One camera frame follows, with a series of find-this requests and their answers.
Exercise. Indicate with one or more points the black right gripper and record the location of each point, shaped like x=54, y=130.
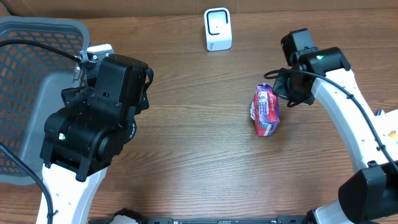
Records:
x=279, y=90

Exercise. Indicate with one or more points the red purple pad pack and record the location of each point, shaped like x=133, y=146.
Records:
x=265, y=110

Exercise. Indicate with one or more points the white bamboo print tube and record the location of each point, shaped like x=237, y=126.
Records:
x=387, y=124

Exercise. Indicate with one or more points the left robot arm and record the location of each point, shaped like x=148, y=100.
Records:
x=93, y=126

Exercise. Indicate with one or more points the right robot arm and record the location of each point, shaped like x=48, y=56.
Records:
x=326, y=75

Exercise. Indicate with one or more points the white barcode scanner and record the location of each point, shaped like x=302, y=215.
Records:
x=218, y=31

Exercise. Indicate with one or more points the grey plastic basket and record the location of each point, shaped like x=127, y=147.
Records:
x=32, y=80

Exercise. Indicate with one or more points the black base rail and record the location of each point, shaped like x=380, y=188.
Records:
x=129, y=216

